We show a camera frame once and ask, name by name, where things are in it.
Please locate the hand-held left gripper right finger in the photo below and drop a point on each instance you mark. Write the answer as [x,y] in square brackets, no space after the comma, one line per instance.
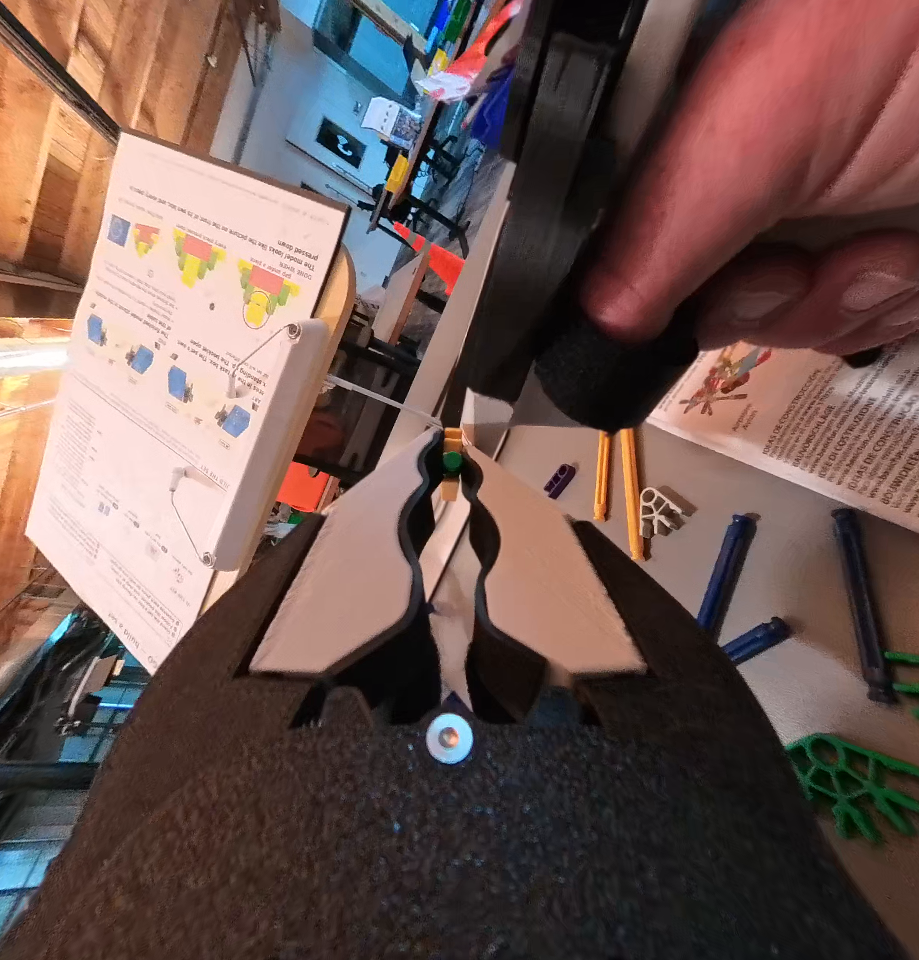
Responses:
[564,585]

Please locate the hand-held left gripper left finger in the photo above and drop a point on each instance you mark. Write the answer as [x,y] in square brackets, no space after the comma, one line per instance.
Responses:
[332,585]

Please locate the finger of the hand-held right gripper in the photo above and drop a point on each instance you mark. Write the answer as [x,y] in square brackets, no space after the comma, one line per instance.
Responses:
[493,439]
[497,409]

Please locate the yellow rod with connectors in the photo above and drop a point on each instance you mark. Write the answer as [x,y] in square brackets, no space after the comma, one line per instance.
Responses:
[453,439]

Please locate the short green rod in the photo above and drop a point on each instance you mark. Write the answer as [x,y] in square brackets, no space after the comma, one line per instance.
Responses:
[452,461]

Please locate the orange rod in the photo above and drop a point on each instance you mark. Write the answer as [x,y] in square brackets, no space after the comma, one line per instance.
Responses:
[632,495]
[600,476]

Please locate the pale grey small connector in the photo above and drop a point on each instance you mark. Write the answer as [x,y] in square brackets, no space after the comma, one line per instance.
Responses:
[658,514]

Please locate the dark blue rod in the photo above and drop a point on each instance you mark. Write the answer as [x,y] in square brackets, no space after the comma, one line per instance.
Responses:
[756,639]
[722,570]
[864,607]

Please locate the white instruction booklet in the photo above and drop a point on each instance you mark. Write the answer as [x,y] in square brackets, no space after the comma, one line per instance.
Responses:
[804,435]

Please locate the person's right hand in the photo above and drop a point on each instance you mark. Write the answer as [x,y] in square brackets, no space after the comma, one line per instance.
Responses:
[789,150]

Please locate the purple clip connector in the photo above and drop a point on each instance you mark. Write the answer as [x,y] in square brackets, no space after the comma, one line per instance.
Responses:
[561,480]

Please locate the orange plastic crate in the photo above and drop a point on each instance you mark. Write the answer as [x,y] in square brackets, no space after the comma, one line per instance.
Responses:
[306,487]

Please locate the background table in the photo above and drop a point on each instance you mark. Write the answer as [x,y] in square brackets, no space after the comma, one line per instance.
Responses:
[418,150]

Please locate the red and white plastic bag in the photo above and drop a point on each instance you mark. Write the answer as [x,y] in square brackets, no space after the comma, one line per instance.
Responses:
[459,67]

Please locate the yellow small bin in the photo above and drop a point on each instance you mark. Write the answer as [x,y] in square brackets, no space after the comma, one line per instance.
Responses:
[397,174]

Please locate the white book stand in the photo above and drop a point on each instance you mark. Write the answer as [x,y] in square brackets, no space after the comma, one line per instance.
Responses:
[343,300]

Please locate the green small bin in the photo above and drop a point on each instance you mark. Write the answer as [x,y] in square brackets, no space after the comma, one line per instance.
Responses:
[456,19]

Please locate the printed instruction sheet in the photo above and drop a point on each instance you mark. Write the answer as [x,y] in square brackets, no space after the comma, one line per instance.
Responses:
[167,375]

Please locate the white wall notice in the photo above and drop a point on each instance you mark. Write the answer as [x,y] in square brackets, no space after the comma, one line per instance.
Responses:
[388,120]

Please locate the black wall sign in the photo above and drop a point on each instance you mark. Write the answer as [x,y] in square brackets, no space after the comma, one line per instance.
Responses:
[341,142]

